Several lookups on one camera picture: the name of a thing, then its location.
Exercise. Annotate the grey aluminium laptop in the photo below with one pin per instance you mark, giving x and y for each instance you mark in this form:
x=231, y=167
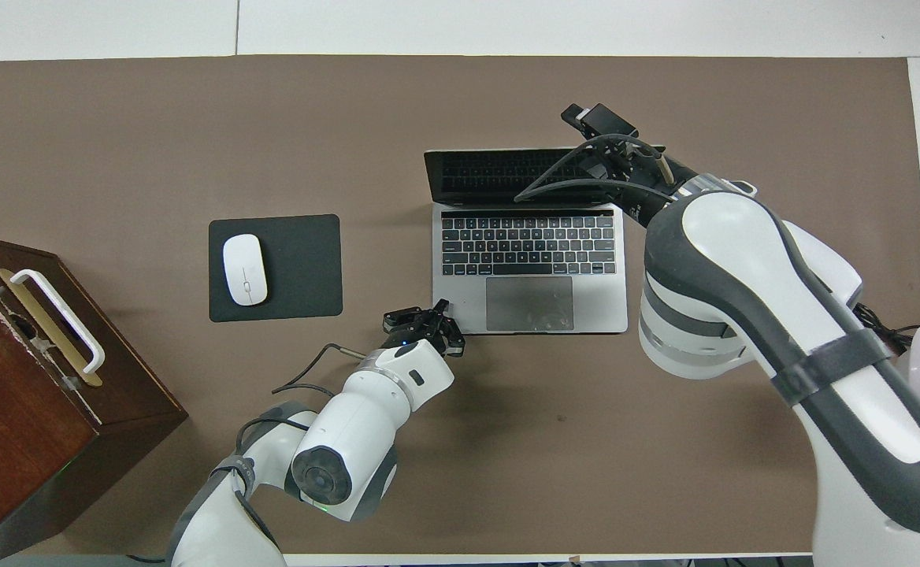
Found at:
x=531, y=307

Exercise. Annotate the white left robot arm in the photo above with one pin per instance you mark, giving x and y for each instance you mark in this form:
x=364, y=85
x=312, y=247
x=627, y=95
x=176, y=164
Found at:
x=365, y=409

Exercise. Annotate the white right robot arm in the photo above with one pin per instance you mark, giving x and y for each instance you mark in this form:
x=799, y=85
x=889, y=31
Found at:
x=743, y=260

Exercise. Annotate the brown table mat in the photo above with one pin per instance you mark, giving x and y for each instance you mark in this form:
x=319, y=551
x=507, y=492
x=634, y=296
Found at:
x=271, y=118

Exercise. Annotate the dark brown wooden box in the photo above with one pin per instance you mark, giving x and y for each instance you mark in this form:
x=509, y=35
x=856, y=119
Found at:
x=19, y=441

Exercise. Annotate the black mouse pad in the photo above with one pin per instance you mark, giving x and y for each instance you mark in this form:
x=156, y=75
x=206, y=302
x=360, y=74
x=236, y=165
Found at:
x=302, y=268

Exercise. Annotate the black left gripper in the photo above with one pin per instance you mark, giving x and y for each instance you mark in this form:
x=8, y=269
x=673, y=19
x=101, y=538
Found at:
x=421, y=331

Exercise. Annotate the white computer mouse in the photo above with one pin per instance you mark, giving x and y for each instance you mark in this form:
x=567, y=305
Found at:
x=244, y=269

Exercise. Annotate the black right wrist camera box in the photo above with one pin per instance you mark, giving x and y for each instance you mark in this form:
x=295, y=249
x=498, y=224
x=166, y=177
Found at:
x=611, y=120

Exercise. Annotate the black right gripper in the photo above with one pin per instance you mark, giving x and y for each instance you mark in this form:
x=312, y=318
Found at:
x=649, y=177

